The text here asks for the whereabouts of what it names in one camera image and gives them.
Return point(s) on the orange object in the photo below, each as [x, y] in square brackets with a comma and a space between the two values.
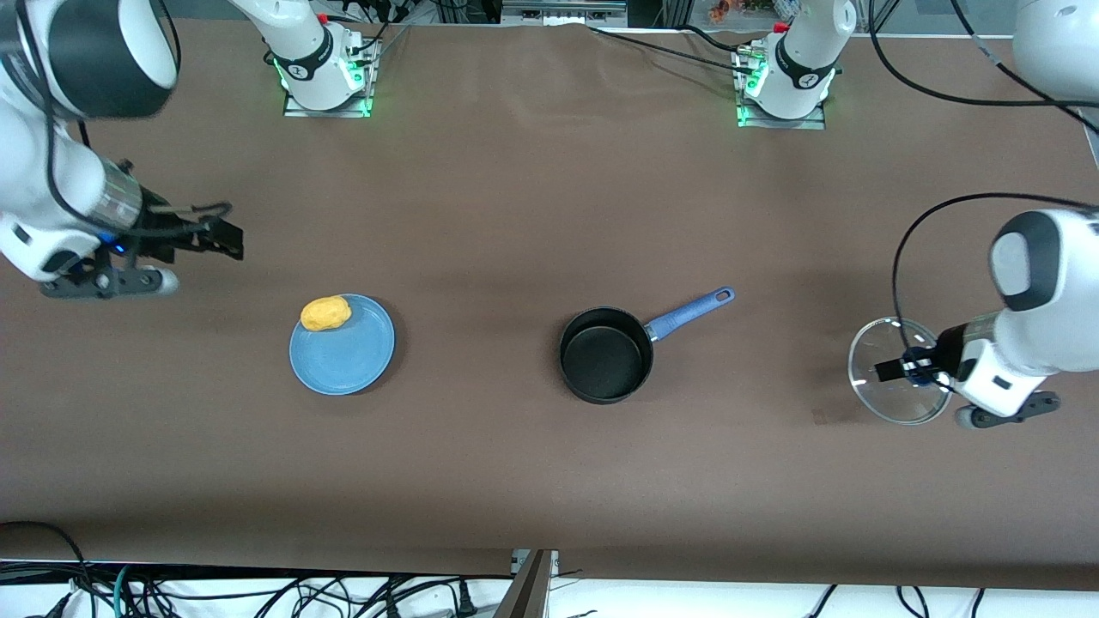
[721, 10]

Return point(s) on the metal bracket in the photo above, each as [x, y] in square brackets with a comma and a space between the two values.
[532, 592]

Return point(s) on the glass lid with blue knob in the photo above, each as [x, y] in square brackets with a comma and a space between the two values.
[893, 399]

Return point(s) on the brown table cover sheet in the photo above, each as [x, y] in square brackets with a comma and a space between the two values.
[515, 215]

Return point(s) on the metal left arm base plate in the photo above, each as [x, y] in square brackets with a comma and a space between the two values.
[807, 123]

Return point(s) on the blue round plate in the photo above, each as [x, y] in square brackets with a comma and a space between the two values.
[343, 356]

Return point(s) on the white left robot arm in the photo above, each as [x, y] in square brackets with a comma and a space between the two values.
[1056, 326]

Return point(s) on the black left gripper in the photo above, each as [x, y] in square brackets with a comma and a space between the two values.
[925, 360]

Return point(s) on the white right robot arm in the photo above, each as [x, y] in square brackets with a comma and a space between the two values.
[51, 146]

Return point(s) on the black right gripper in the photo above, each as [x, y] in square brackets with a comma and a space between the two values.
[165, 233]

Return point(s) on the yellow potato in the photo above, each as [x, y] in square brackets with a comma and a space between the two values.
[325, 313]

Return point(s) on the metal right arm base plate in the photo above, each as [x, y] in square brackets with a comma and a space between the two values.
[361, 107]

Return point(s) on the aluminium frame rail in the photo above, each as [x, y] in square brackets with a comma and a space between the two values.
[562, 9]

